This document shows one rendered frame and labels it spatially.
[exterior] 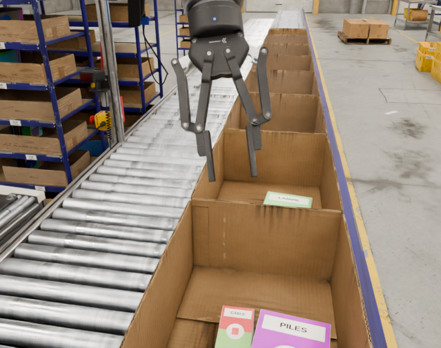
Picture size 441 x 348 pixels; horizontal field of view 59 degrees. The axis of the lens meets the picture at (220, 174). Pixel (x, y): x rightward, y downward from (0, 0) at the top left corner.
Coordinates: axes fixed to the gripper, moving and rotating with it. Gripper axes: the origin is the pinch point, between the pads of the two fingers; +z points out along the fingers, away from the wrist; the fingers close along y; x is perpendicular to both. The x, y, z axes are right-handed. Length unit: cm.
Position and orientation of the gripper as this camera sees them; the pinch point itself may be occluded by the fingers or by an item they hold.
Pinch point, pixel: (230, 156)
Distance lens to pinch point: 53.5
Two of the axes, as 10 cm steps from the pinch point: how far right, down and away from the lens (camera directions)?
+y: -9.9, 1.1, 0.5
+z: 1.1, 9.9, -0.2
